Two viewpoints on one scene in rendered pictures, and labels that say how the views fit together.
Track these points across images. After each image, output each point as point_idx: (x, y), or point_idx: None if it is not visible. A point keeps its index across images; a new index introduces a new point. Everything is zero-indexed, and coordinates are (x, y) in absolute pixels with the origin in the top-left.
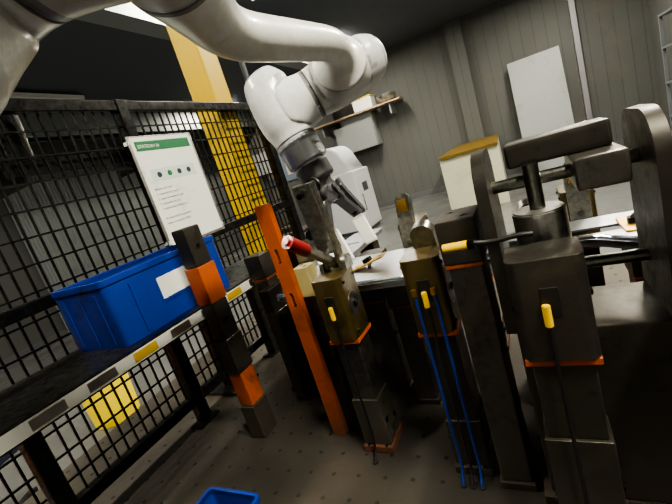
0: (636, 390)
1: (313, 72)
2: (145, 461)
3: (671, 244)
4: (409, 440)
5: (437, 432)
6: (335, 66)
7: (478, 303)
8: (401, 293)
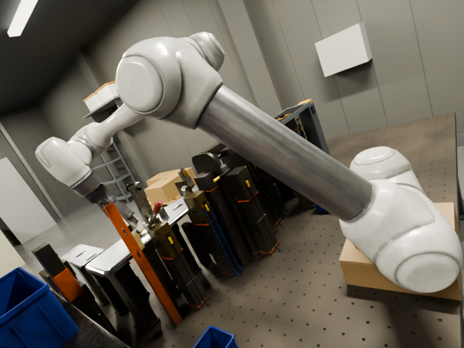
0: None
1: (91, 139)
2: None
3: (248, 164)
4: (207, 292)
5: (211, 282)
6: (112, 134)
7: (221, 199)
8: None
